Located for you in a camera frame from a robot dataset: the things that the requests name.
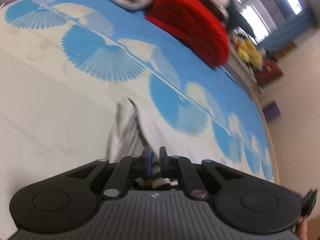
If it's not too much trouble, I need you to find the wooden bed frame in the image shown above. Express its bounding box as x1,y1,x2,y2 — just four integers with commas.
246,82,282,184

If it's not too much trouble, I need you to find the blue curtain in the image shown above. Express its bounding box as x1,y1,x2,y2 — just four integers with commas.
260,4,316,54

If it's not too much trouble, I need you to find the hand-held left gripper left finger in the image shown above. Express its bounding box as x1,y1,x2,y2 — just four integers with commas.
66,146,152,198

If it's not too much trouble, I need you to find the purple box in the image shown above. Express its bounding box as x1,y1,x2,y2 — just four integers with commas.
264,101,282,121

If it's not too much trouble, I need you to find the blue white fan-print bed sheet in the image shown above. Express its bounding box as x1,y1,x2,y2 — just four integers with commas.
0,0,279,230

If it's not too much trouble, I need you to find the yellow plush toy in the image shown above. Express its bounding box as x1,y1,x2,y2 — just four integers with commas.
247,50,265,71
235,38,254,58

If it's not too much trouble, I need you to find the red folded blanket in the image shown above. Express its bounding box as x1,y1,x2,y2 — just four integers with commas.
145,0,231,68

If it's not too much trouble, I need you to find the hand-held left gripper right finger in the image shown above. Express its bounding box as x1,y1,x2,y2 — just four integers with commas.
159,146,242,200

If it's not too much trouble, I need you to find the window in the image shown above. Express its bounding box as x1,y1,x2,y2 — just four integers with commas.
225,0,303,44

